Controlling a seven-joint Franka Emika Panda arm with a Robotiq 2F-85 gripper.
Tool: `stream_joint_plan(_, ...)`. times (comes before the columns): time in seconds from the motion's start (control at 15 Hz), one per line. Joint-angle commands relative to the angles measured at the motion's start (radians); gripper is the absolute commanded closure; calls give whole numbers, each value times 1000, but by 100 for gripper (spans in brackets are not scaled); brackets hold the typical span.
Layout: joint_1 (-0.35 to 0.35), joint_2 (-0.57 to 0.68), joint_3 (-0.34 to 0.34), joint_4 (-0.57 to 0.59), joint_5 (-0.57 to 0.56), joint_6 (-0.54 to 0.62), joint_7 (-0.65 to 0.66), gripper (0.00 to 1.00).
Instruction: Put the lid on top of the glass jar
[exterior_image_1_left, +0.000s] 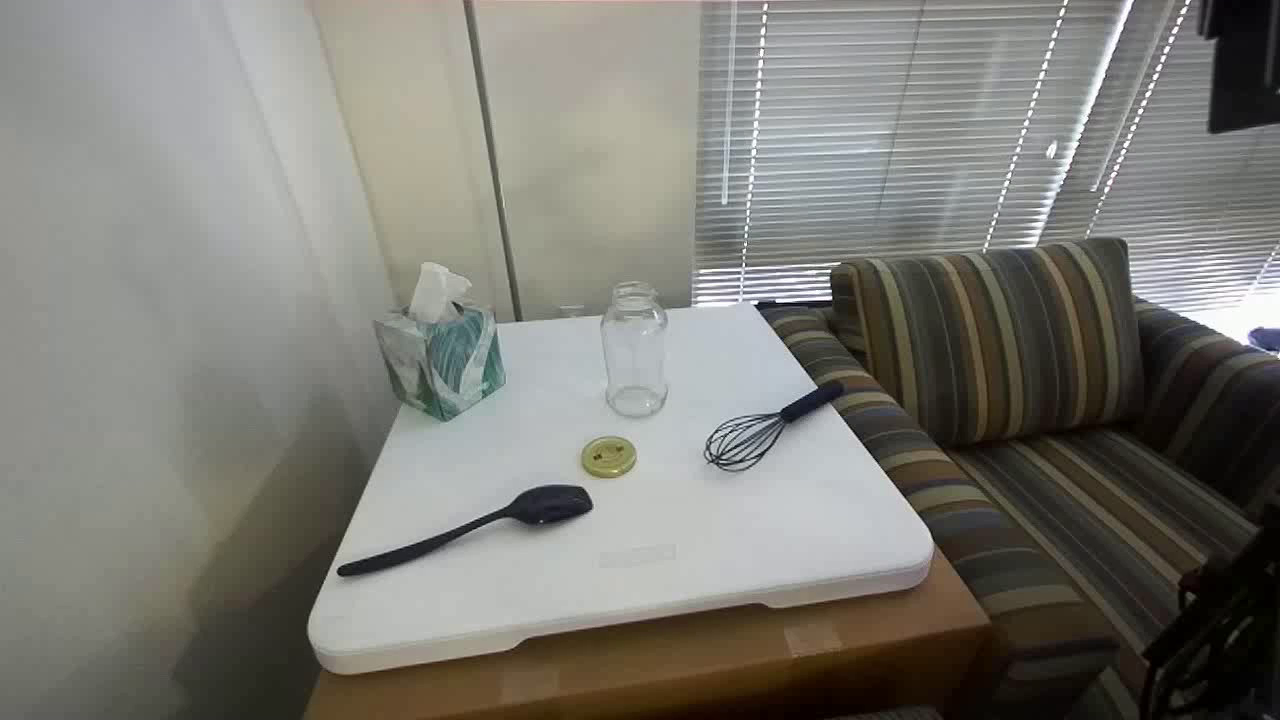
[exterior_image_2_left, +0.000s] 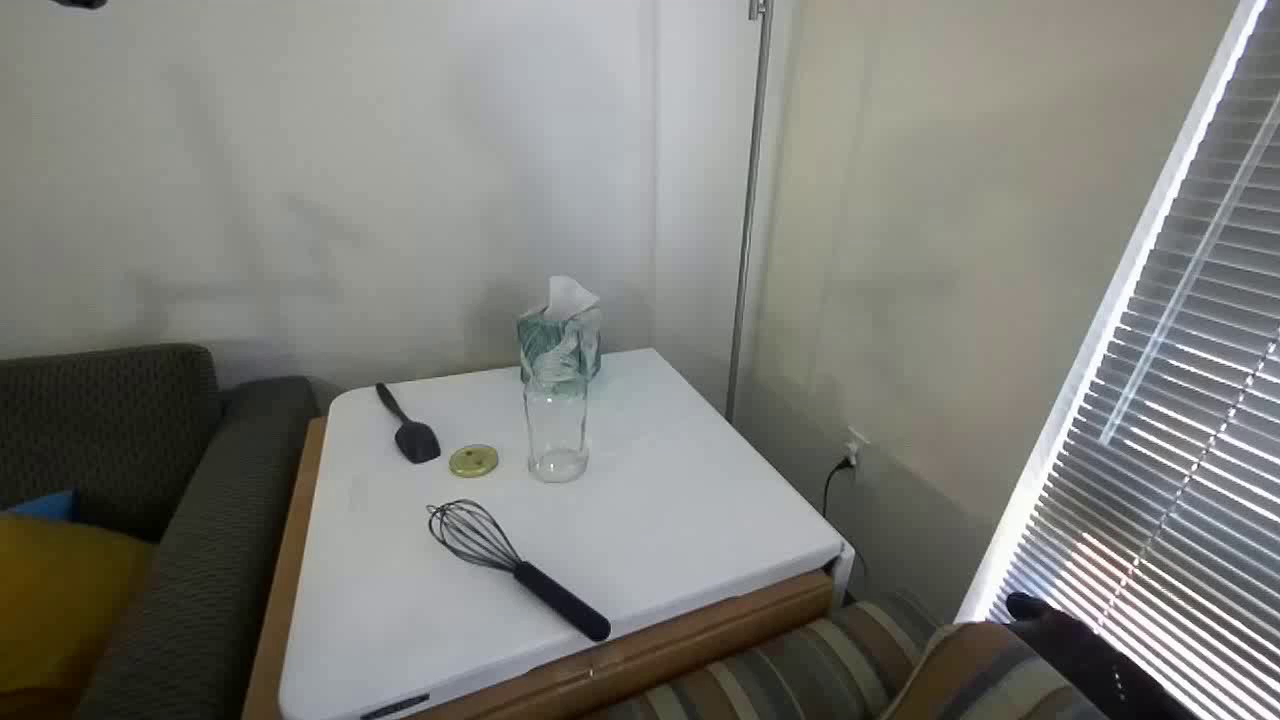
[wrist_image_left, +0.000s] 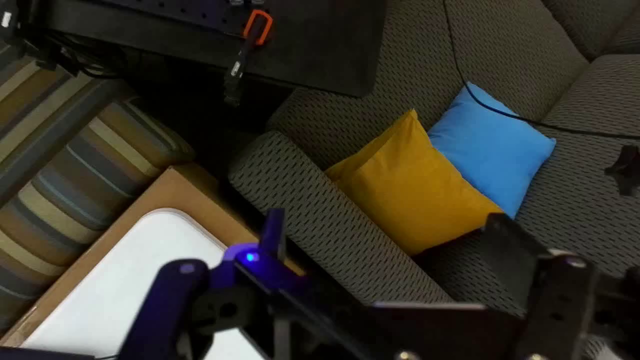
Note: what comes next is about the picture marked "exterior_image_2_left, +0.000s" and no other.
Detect gold metal jar lid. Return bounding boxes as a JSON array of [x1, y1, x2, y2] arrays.
[[442, 446, 505, 486]]

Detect clear glass jar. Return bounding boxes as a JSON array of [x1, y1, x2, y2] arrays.
[[518, 350, 596, 488]]

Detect teal patterned tissue box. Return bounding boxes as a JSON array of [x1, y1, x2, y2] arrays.
[[512, 271, 609, 401]]

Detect white table board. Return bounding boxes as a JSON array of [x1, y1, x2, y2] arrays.
[[276, 344, 855, 720]]

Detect black plastic spoon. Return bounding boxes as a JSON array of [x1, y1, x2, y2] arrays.
[[373, 382, 442, 468]]

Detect wooden table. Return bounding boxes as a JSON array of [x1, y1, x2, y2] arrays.
[[241, 412, 839, 720]]

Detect striped sofa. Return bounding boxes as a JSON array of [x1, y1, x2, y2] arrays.
[[584, 597, 1110, 720]]

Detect dark green sofa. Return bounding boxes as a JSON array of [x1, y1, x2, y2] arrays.
[[0, 342, 333, 720]]

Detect black fabric item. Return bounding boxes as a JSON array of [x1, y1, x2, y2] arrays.
[[1005, 594, 1201, 720]]

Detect white window blinds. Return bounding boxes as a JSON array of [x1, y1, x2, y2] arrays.
[[957, 0, 1280, 720]]

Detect blue cushion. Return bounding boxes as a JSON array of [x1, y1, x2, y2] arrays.
[[0, 488, 79, 528]]

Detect yellow cushion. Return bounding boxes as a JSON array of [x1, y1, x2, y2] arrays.
[[0, 511, 158, 701]]

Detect metal wall pole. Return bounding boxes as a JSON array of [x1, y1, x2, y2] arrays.
[[721, 0, 775, 424]]

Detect black power cable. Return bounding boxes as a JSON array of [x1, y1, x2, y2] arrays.
[[814, 446, 864, 525]]

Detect black wire whisk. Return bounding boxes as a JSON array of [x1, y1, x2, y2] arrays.
[[424, 498, 616, 645]]

